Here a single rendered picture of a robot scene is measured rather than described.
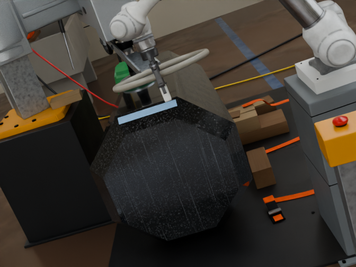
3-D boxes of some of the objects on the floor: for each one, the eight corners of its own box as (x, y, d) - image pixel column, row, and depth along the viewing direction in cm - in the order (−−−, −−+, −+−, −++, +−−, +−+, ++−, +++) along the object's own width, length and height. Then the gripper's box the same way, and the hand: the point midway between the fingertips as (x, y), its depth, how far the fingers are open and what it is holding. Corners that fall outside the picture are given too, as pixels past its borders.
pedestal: (24, 248, 372) (-27, 152, 345) (46, 198, 433) (5, 113, 406) (118, 222, 363) (73, 120, 336) (127, 175, 424) (90, 85, 397)
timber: (276, 184, 339) (271, 166, 334) (257, 189, 340) (251, 172, 336) (268, 162, 366) (263, 146, 362) (250, 167, 368) (245, 151, 363)
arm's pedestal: (398, 184, 301) (368, 44, 271) (447, 233, 254) (419, 70, 225) (308, 214, 303) (269, 78, 273) (341, 268, 256) (299, 112, 227)
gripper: (155, 46, 234) (176, 99, 238) (156, 45, 250) (176, 95, 255) (138, 53, 235) (160, 106, 239) (140, 52, 251) (160, 101, 255)
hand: (165, 93), depth 246 cm, fingers closed on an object, 3 cm apart
